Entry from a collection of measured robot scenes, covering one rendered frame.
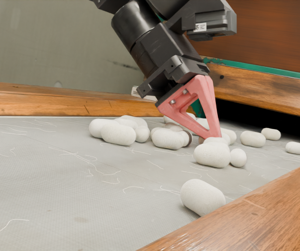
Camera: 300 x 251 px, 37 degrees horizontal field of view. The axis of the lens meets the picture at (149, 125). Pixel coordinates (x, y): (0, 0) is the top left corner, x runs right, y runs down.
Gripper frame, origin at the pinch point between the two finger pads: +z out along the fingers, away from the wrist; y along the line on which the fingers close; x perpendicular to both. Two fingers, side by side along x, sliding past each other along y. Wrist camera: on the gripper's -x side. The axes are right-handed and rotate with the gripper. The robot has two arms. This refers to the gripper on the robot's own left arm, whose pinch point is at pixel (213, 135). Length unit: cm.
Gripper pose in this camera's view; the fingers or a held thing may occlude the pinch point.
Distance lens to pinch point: 54.8
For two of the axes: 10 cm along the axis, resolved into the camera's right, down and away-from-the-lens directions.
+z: 5.3, 8.1, -2.6
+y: 4.6, -0.2, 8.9
